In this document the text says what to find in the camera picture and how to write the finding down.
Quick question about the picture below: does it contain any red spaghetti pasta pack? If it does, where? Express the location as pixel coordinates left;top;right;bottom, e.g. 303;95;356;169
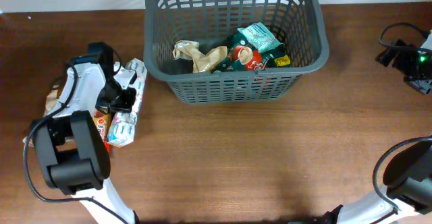
92;109;112;152

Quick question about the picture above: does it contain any white tissue multipack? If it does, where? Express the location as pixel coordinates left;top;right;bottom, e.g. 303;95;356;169
107;58;147;147

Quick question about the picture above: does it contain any beige brown cookie bag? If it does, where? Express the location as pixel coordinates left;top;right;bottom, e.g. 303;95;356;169
22;86;63;147

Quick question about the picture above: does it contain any beige paper bag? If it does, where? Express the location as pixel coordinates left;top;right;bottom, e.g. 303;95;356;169
173;40;227;73

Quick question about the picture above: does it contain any grey plastic shopping basket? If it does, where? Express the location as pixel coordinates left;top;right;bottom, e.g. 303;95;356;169
144;0;329;104

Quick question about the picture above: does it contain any green Nescafe coffee bag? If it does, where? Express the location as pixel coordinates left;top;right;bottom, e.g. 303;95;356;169
213;32;291;72

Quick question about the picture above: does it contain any light teal snack packet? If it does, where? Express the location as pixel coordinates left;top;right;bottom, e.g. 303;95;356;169
238;22;281;53

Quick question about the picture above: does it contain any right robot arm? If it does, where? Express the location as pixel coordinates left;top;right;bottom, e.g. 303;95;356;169
314;30;431;223

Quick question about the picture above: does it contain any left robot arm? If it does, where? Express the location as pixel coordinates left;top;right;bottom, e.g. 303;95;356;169
23;42;139;223

